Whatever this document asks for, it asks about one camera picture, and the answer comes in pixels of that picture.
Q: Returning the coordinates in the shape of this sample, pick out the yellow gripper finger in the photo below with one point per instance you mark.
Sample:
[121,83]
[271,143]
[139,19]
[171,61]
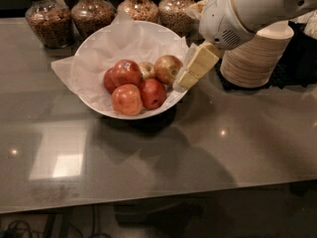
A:
[198,61]
[194,11]

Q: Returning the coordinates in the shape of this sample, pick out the white paper liner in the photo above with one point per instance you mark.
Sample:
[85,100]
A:
[109,47]

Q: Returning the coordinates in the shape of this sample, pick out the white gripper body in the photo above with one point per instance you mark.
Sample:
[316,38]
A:
[220,20]

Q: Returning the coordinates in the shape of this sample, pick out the paper bowl stack front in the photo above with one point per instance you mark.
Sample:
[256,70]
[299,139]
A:
[251,64]

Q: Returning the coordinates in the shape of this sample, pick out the dark red apple front right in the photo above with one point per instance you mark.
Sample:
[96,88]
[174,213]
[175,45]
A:
[153,93]

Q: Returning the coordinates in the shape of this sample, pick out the glass cereal jar far left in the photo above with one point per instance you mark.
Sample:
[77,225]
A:
[51,22]

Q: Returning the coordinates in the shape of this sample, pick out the dark red apple left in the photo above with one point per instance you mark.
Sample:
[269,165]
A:
[108,82]

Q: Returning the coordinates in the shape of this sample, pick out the glass cereal jar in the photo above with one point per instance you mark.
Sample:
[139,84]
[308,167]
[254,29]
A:
[51,22]
[140,10]
[173,16]
[90,16]

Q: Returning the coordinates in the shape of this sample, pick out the white bowl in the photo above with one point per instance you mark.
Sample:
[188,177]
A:
[99,100]

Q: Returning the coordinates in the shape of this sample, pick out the dark red apple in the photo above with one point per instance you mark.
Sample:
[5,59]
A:
[153,93]
[108,82]

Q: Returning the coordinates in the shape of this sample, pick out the red apple front left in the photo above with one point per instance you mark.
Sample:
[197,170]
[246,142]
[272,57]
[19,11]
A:
[126,100]

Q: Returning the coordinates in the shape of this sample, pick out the red apple with sticker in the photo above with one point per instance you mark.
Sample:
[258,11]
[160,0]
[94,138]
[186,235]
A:
[126,71]

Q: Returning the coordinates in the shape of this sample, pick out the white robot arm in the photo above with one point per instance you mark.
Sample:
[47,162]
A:
[258,14]

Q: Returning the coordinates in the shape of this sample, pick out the small yellow-red apple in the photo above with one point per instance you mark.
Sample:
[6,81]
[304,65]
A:
[147,70]

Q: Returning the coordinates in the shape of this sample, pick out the yellow-red apple right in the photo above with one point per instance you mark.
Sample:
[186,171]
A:
[167,68]

